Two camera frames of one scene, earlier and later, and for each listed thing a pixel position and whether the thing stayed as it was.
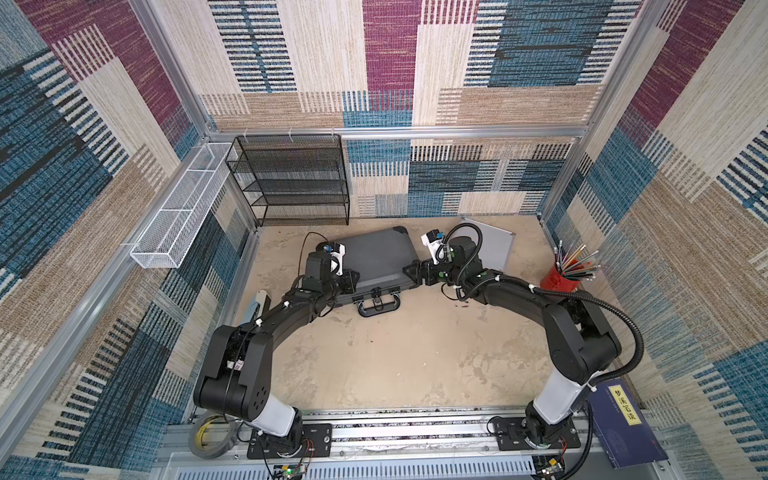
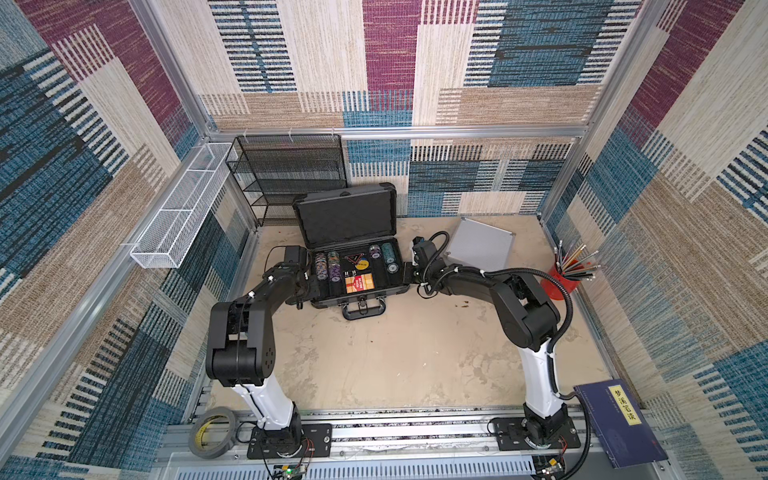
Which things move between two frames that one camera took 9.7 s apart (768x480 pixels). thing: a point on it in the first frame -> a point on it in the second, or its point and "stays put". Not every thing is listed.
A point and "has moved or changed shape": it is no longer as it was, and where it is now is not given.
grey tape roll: [195, 436] stays put
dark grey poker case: [378, 258] has moved or changed shape
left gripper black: [346, 277] -> [300, 301]
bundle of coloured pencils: [570, 263] stays put
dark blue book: [627, 438] stays put
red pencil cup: [555, 279] stays put
